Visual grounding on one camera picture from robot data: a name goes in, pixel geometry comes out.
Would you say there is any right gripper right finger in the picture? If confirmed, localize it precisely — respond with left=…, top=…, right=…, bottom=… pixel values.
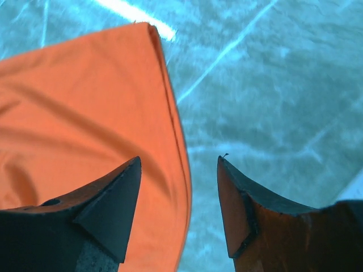
left=217, top=157, right=362, bottom=271

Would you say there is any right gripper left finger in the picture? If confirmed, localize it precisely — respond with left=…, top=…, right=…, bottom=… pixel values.
left=1, top=157, right=141, bottom=271

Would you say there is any orange t shirt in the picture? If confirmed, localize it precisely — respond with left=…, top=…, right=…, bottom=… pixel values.
left=1, top=23, right=191, bottom=271

